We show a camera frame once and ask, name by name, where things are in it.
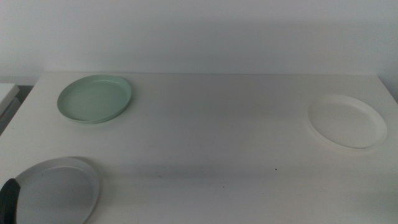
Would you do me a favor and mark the grey shallow bowl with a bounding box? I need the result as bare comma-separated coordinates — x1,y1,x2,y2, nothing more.
14,156,100,224

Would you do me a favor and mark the pale green shallow bowl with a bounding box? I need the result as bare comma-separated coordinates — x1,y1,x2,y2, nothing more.
57,73,132,124

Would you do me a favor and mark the white shallow bowl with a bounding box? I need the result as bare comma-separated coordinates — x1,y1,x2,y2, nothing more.
307,94,388,155

